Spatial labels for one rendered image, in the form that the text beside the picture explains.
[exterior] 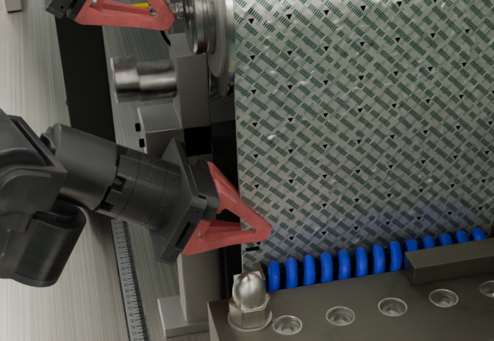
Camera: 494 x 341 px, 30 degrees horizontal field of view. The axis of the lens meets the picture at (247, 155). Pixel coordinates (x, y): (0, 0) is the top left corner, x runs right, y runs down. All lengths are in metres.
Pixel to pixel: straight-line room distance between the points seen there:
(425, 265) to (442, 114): 0.13
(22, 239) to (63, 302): 0.28
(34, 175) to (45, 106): 0.75
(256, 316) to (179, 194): 0.11
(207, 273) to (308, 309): 0.17
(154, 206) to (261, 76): 0.13
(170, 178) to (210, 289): 0.22
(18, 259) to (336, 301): 0.26
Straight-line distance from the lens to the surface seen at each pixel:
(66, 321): 0.98
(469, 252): 0.81
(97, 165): 0.71
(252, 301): 0.73
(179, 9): 0.77
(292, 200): 0.78
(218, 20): 0.70
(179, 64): 0.78
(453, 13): 0.75
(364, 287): 0.79
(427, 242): 0.83
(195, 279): 0.91
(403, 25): 0.74
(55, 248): 0.74
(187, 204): 0.71
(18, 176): 0.65
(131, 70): 0.79
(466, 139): 0.81
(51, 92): 1.44
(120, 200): 0.72
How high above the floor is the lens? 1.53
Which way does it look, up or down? 31 degrees down
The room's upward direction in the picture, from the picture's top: 2 degrees counter-clockwise
